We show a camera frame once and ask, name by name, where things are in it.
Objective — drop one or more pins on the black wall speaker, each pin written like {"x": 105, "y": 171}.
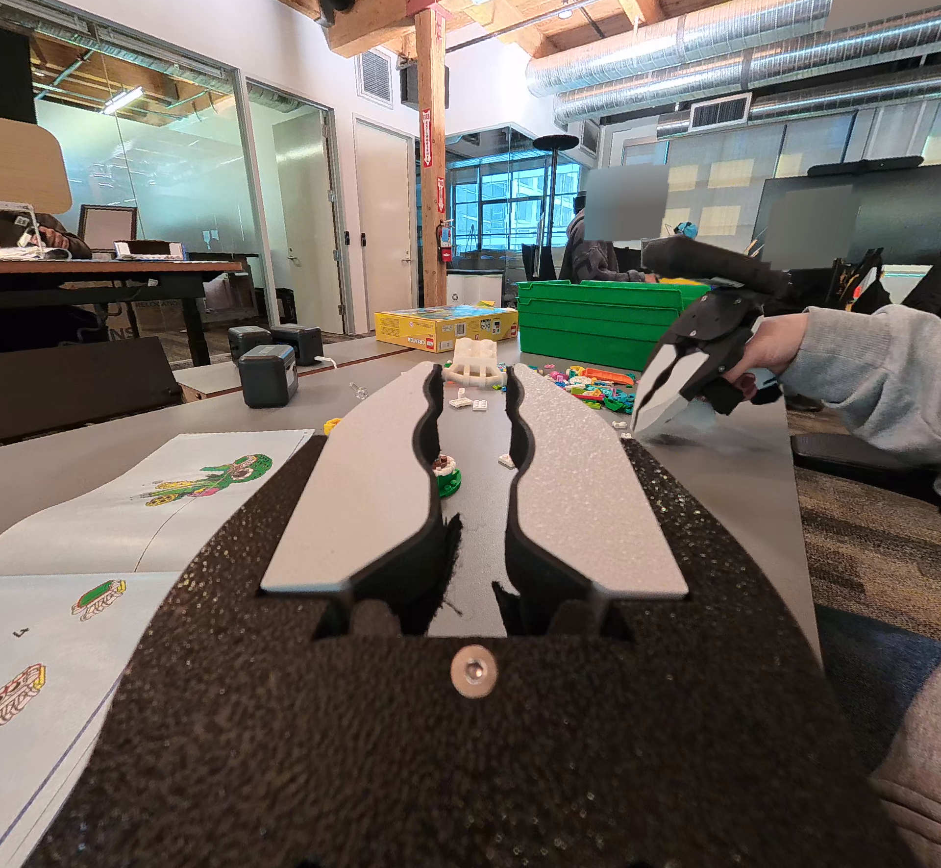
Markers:
{"x": 408, "y": 85}

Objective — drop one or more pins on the dark picture frame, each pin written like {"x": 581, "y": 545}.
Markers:
{"x": 107, "y": 227}

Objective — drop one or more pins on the green round lego base assembly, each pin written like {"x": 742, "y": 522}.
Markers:
{"x": 448, "y": 482}

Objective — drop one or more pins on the shallow cardboard tray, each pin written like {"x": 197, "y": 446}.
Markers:
{"x": 147, "y": 251}

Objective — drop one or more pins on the person's grey hoodie torso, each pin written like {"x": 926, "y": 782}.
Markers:
{"x": 915, "y": 794}

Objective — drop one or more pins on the white door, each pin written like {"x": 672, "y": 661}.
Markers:
{"x": 384, "y": 221}

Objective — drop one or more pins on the black monitor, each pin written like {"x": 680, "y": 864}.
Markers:
{"x": 16, "y": 74}

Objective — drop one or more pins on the large black television screen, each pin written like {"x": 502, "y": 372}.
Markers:
{"x": 904, "y": 214}

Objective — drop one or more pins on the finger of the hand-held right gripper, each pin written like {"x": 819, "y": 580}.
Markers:
{"x": 654, "y": 383}
{"x": 684, "y": 390}

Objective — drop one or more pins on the pile of colourful lego pieces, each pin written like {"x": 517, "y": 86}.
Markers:
{"x": 588, "y": 390}

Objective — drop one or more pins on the black floor lamp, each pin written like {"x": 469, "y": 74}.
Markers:
{"x": 556, "y": 141}

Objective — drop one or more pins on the black flat case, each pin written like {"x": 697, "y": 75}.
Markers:
{"x": 81, "y": 386}

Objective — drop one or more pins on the stack of green plastic bins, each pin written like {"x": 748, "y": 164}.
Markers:
{"x": 581, "y": 331}

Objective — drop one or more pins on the person's right forearm grey sleeve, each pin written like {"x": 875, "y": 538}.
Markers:
{"x": 867, "y": 383}

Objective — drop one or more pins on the light wood panel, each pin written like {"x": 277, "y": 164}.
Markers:
{"x": 33, "y": 166}

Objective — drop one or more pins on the large white ribbed lego piece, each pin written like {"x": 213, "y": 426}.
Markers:
{"x": 474, "y": 362}

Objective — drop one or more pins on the white recycling bin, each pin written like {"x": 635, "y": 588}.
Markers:
{"x": 478, "y": 289}

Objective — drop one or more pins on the open lego instruction booklet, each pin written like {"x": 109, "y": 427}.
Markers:
{"x": 110, "y": 515}

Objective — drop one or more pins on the brown desk with black legs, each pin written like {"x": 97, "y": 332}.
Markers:
{"x": 125, "y": 272}

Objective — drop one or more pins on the yellow lego box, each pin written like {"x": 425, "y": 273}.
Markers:
{"x": 441, "y": 330}

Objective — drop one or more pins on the long red post sign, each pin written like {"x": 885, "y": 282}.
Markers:
{"x": 426, "y": 139}

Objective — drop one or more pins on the white wall vent grille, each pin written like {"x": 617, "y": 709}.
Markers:
{"x": 375, "y": 78}

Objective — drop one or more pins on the person's right hand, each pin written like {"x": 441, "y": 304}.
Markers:
{"x": 775, "y": 346}

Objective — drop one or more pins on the black soundbar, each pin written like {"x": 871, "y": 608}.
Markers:
{"x": 864, "y": 166}

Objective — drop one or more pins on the white duct vent grille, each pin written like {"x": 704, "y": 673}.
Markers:
{"x": 720, "y": 112}

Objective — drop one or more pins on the wooden support post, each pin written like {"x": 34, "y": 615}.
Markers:
{"x": 432, "y": 258}

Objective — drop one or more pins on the red fire extinguisher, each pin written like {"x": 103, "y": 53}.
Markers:
{"x": 444, "y": 243}

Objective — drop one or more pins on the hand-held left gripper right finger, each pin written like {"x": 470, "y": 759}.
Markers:
{"x": 588, "y": 500}

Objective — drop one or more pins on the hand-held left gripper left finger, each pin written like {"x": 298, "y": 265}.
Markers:
{"x": 353, "y": 493}

